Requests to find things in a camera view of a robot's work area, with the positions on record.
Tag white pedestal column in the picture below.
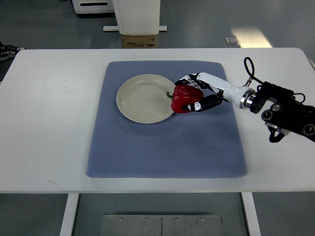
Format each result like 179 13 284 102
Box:
103 0 167 35

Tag cream round plate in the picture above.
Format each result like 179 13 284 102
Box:
116 74 175 124

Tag grey floor outlet cover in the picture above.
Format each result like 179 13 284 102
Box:
225 36 239 45

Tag white right table leg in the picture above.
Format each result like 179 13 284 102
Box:
241 192 261 236

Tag blue textured mat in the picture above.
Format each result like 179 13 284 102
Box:
86 60 247 178

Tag white table leg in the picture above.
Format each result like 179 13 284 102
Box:
241 192 261 236
60 193 79 236

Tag white cabinet with slot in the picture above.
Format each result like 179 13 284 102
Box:
71 0 114 14

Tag brown cardboard box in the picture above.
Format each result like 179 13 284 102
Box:
121 35 157 49

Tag white left table leg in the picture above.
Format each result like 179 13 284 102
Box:
60 193 79 236

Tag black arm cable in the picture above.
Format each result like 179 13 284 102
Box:
244 57 265 87

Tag black white sneaker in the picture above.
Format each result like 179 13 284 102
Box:
0 41 26 61

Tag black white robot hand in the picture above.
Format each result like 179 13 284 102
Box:
175 72 255 112

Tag metal floor plate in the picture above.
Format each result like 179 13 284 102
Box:
100 214 224 236

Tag red bell pepper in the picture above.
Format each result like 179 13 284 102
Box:
166 85 204 113

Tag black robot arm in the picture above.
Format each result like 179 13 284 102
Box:
240 82 315 143

